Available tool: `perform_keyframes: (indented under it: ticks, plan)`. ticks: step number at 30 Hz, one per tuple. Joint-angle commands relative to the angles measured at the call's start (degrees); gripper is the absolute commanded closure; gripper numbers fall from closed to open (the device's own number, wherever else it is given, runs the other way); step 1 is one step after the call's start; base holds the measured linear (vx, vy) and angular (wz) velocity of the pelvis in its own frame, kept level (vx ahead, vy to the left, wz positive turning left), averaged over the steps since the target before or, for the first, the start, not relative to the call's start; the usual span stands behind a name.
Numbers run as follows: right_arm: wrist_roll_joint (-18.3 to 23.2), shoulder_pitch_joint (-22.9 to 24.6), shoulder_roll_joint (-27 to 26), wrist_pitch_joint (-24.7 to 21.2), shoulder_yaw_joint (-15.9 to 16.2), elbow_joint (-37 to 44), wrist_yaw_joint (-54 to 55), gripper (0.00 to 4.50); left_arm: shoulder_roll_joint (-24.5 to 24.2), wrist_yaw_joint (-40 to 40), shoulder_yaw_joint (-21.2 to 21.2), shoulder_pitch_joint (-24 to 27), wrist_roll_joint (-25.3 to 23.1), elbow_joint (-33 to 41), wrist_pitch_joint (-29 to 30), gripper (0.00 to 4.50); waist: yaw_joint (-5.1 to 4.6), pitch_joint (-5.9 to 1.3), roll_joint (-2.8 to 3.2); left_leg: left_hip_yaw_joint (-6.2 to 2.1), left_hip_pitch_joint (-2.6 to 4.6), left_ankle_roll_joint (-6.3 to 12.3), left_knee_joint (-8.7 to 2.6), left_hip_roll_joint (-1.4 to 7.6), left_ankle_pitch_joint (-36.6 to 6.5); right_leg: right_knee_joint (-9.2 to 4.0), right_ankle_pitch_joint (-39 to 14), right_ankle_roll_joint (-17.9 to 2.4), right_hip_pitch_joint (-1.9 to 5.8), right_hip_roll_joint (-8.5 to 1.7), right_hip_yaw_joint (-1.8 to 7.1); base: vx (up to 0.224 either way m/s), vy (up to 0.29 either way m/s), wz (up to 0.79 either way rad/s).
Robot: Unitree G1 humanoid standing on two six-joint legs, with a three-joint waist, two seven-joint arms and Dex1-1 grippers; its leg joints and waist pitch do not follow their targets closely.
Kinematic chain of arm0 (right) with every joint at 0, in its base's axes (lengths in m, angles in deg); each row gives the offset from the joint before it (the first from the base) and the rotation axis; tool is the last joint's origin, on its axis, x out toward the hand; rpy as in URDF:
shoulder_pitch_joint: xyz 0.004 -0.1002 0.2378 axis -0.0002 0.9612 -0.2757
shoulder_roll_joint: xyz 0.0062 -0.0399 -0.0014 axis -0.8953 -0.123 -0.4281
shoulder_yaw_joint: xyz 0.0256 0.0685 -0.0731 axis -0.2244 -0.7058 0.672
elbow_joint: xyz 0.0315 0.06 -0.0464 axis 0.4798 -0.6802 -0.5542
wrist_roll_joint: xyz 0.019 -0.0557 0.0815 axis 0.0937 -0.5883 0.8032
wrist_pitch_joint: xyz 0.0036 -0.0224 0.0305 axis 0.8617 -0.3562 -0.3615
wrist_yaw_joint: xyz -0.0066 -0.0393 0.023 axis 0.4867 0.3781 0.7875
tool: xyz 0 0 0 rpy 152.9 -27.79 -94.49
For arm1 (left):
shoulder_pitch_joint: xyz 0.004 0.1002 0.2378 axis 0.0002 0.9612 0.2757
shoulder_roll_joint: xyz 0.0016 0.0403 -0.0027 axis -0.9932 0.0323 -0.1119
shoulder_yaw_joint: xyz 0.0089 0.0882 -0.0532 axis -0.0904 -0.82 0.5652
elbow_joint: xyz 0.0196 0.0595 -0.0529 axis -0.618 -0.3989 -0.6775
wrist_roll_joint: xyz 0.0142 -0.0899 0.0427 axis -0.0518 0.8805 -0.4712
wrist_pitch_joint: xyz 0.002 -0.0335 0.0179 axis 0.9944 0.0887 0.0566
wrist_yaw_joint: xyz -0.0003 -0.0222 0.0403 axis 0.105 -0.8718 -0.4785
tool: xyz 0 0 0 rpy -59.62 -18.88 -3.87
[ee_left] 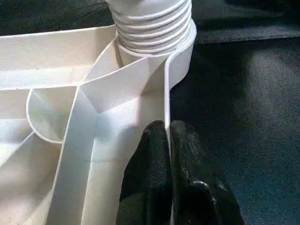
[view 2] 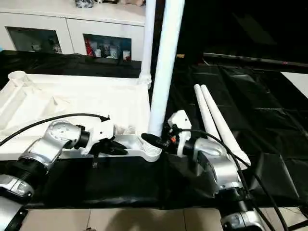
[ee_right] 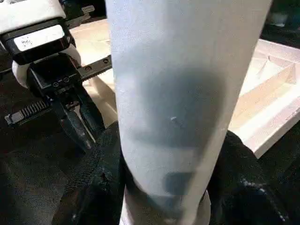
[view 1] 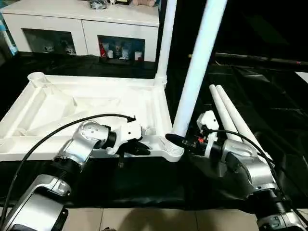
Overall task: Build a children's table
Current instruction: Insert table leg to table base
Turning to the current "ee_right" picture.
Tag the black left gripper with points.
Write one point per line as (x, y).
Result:
(54, 77)

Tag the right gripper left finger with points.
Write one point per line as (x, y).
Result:
(98, 187)

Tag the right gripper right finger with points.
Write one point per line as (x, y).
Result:
(246, 192)

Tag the white plastic table top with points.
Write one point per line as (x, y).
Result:
(269, 98)

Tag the white plastic table leg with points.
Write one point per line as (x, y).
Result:
(175, 58)

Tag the black plastic table mat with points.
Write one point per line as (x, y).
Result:
(28, 168)

